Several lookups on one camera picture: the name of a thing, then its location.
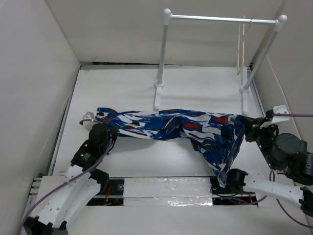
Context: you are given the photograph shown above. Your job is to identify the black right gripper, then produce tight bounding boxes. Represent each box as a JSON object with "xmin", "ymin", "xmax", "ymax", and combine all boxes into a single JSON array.
[{"xmin": 243, "ymin": 115, "xmax": 278, "ymax": 168}]

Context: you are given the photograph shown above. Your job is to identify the blue white red patterned trousers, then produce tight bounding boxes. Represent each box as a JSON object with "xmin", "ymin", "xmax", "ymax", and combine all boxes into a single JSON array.
[{"xmin": 95, "ymin": 107, "xmax": 245, "ymax": 188}]

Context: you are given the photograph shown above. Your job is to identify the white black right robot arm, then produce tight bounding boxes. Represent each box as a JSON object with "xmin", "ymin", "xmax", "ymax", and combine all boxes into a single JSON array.
[{"xmin": 226, "ymin": 117, "xmax": 313, "ymax": 216}]

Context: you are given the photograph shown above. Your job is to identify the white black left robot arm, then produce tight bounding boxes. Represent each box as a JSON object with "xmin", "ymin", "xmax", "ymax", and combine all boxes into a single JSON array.
[{"xmin": 22, "ymin": 123, "xmax": 118, "ymax": 235}]

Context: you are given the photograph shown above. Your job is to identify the beige wooden clothes hanger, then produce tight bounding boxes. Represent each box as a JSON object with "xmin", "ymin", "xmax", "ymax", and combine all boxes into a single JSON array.
[{"xmin": 236, "ymin": 19, "xmax": 252, "ymax": 75}]

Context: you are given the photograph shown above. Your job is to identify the white metal clothes rack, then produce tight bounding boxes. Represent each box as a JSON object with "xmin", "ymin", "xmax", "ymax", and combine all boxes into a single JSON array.
[{"xmin": 154, "ymin": 8, "xmax": 288, "ymax": 115}]

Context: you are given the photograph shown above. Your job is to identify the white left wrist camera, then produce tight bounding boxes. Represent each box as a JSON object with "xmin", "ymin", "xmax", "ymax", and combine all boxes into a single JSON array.
[{"xmin": 79, "ymin": 112, "xmax": 98, "ymax": 131}]

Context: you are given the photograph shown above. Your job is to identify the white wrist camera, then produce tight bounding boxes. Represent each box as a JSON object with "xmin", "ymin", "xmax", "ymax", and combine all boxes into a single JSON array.
[
  {"xmin": 79, "ymin": 112, "xmax": 98, "ymax": 131},
  {"xmin": 260, "ymin": 105, "xmax": 290, "ymax": 129}
]

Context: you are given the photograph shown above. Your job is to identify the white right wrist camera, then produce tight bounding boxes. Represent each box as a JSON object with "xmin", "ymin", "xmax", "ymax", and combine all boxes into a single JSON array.
[{"xmin": 260, "ymin": 105, "xmax": 290, "ymax": 129}]

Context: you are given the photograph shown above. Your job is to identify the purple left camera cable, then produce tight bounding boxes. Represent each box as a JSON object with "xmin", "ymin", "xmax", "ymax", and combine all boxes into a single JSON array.
[{"xmin": 17, "ymin": 118, "xmax": 118, "ymax": 235}]

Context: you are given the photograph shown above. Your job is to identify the black base rail with tape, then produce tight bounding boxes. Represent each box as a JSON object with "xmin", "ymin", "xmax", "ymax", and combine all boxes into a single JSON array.
[{"xmin": 88, "ymin": 177, "xmax": 257, "ymax": 207}]

